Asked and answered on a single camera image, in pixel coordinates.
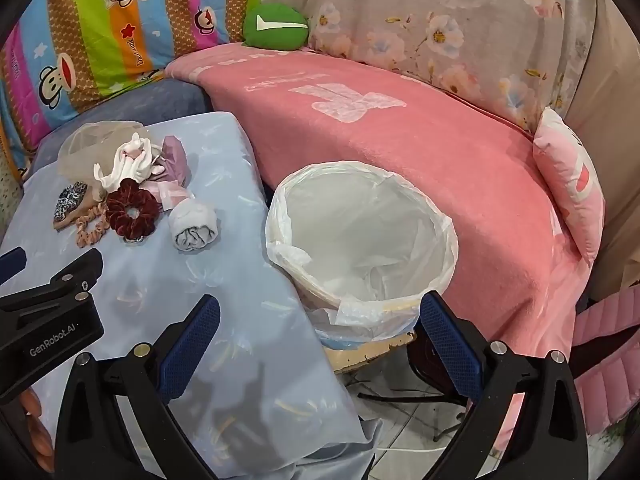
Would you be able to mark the translucent beige mesh bag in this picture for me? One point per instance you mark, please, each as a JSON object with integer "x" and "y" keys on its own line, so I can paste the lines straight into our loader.
{"x": 85, "y": 145}

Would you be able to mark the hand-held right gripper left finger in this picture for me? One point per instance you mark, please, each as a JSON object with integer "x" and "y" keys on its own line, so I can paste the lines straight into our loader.
{"x": 190, "y": 352}

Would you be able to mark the pink satin ribbon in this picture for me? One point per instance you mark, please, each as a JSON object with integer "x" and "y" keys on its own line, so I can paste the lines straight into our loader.
{"x": 167, "y": 192}

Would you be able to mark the green round cushion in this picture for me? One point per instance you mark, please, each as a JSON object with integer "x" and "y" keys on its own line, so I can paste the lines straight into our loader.
{"x": 275, "y": 35}

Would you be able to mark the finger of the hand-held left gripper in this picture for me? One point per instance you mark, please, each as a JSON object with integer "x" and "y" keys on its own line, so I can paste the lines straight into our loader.
{"x": 70, "y": 275}
{"x": 12, "y": 262}

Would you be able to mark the pink blanket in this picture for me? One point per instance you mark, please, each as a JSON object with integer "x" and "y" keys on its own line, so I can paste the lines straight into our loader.
{"x": 400, "y": 135}

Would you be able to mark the blue-grey cushion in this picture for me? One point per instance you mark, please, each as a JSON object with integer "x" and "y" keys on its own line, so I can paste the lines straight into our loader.
{"x": 165, "y": 100}

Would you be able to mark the striped monkey print pillow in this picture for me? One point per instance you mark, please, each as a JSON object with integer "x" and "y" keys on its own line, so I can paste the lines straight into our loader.
{"x": 100, "y": 35}

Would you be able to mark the grey floral blanket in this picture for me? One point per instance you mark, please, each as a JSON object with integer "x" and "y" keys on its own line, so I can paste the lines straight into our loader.
{"x": 425, "y": 10}

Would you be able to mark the pink quilted chair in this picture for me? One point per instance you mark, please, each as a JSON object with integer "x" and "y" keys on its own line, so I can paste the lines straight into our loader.
{"x": 605, "y": 360}

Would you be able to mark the pink printed pillow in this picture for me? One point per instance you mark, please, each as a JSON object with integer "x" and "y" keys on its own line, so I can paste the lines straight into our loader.
{"x": 570, "y": 185}

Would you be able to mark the dark red velvet scrunchie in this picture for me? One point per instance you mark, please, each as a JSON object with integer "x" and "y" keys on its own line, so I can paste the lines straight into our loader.
{"x": 117, "y": 200}

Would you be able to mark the light blue pillow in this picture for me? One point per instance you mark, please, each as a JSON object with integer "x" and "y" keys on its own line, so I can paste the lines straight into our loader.
{"x": 225, "y": 285}

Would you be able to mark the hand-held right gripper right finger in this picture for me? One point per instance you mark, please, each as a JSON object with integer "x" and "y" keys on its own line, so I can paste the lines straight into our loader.
{"x": 450, "y": 350}

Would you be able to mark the trash bin with white liner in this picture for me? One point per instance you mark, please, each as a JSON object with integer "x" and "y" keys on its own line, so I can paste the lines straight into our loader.
{"x": 350, "y": 240}

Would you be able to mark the leopard print scrunchie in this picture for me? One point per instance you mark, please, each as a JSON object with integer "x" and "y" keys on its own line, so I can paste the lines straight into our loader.
{"x": 70, "y": 200}

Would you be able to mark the grey face mask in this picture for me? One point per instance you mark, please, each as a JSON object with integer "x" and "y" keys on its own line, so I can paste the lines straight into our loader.
{"x": 192, "y": 225}

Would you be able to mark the purple cloth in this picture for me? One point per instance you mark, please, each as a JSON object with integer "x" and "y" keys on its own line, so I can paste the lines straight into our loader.
{"x": 175, "y": 160}

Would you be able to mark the white sock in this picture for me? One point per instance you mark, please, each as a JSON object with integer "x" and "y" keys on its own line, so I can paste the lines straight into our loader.
{"x": 125, "y": 165}

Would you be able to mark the chipped wooden stool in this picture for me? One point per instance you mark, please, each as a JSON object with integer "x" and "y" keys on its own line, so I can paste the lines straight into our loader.
{"x": 370, "y": 352}

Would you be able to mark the beige stocking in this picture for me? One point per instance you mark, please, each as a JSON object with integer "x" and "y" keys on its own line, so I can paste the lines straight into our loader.
{"x": 95, "y": 206}

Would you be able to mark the person's left hand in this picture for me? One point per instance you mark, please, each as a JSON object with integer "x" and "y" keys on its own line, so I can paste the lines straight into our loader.
{"x": 37, "y": 420}

